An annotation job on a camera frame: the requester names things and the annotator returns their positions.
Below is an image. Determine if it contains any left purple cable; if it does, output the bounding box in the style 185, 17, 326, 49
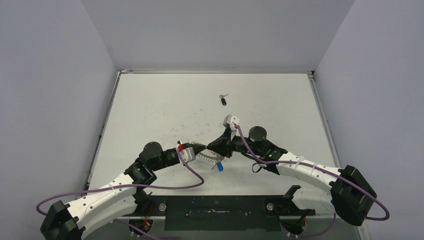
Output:
35, 149, 206, 240

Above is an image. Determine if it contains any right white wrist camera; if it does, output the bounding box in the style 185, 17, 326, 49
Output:
222, 114, 240, 140

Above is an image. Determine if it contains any key with blue tag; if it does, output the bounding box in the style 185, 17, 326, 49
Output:
211, 160, 224, 172

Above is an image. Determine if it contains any metal keyring chain loop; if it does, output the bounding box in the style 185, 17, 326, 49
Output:
195, 142, 226, 165

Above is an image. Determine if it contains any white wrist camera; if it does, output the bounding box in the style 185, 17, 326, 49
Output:
222, 114, 240, 140
176, 140, 196, 163

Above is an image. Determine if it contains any far key with black tag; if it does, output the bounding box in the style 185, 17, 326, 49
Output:
219, 94, 228, 106

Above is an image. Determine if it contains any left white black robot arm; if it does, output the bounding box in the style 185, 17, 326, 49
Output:
40, 141, 207, 240

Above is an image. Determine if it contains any aluminium frame rail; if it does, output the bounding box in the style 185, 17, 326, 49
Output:
68, 195, 368, 220

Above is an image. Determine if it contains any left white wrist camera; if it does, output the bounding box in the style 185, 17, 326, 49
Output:
176, 140, 196, 163

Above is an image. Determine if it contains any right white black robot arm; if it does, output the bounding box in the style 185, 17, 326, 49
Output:
206, 123, 377, 227

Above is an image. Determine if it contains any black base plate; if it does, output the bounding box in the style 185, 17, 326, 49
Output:
128, 195, 316, 232

